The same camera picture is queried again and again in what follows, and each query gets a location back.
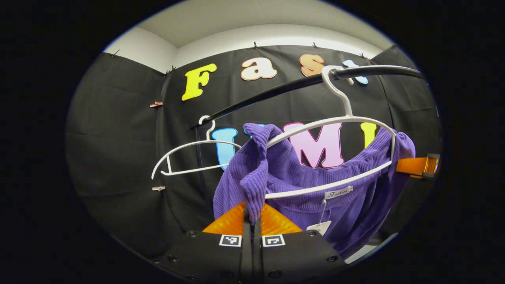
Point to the purple ribbed garment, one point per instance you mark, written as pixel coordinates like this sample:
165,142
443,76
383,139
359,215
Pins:
355,213

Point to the black backdrop cloth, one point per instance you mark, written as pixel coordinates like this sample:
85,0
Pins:
118,157

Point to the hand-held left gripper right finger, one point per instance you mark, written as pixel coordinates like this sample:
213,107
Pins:
257,256

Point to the white hanger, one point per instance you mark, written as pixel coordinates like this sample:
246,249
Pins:
208,140
348,117

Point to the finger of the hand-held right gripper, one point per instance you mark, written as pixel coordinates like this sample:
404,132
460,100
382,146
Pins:
414,165

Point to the copper clip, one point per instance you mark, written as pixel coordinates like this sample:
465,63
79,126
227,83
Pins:
156,104

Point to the silver clip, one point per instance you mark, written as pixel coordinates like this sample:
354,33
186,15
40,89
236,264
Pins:
158,188

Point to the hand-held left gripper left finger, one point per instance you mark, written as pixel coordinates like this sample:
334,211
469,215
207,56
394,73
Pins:
246,256

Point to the black clothes rack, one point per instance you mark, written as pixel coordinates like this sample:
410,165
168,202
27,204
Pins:
375,70

